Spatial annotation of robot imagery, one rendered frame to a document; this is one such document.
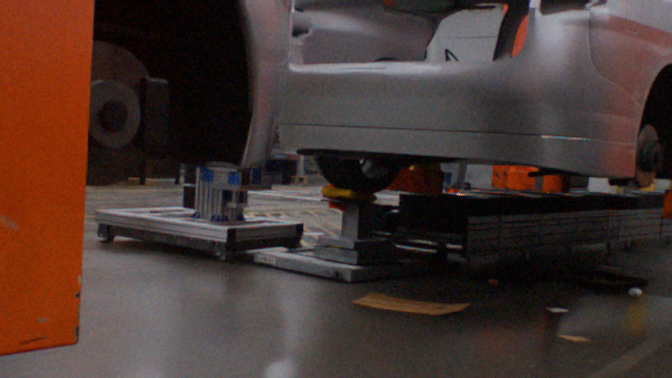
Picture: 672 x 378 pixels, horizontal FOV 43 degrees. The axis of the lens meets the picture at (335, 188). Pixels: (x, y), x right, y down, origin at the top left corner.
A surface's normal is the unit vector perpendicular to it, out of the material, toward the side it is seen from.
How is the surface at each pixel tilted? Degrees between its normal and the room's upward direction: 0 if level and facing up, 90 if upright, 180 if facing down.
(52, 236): 90
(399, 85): 98
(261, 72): 93
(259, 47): 90
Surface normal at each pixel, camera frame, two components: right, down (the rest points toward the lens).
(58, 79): 0.75, 0.08
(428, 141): -0.65, 0.24
